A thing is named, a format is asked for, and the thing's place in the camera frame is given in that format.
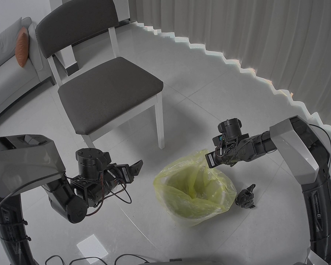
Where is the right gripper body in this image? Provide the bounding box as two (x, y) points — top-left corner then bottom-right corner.
(206, 149), (231, 169)

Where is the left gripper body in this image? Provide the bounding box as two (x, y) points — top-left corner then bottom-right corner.
(106, 163), (135, 189)

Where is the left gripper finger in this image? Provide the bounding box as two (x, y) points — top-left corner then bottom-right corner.
(129, 160), (143, 176)

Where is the yellow plastic bag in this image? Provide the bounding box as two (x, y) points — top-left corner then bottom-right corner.
(154, 149), (237, 227)

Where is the crumpled black plastic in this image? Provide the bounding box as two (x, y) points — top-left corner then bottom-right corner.
(235, 183), (257, 210)

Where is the grey chair with white legs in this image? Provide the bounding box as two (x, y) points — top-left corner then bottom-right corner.
(35, 0), (165, 150)

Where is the white curtain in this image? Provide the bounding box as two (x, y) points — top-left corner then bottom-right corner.
(127, 0), (331, 146)

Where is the pale grey sofa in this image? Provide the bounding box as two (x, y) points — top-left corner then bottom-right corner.
(0, 17), (56, 126)

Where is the orange cushion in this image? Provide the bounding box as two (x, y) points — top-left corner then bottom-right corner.
(16, 27), (30, 68)

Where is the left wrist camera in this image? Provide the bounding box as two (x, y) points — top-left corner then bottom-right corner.
(98, 151), (112, 167)

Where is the black cable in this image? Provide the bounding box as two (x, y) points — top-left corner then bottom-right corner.
(114, 254), (149, 265)
(72, 257), (111, 265)
(308, 124), (331, 179)
(45, 255), (72, 265)

